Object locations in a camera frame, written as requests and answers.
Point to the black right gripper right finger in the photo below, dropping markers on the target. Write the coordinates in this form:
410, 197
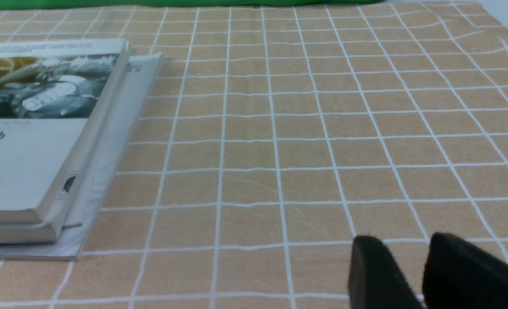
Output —
460, 275

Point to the bottom thin white book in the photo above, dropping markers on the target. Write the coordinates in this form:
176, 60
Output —
108, 152

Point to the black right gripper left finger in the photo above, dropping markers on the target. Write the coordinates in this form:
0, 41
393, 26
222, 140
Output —
375, 279

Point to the middle white book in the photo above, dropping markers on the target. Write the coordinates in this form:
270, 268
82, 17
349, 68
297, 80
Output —
49, 230

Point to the beige checked tablecloth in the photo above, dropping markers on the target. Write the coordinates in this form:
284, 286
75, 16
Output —
274, 136

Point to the top book with car cover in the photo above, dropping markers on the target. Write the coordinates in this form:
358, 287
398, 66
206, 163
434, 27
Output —
52, 94

